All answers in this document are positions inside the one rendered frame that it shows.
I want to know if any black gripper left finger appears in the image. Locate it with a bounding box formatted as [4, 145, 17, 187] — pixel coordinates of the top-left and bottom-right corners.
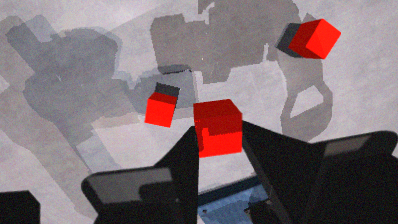
[81, 126, 199, 224]

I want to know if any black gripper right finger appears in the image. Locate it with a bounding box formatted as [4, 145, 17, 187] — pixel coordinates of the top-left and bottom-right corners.
[242, 120, 398, 224]

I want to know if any red cube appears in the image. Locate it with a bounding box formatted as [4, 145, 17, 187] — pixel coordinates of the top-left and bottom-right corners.
[193, 99, 242, 158]
[288, 19, 341, 59]
[145, 92, 177, 128]

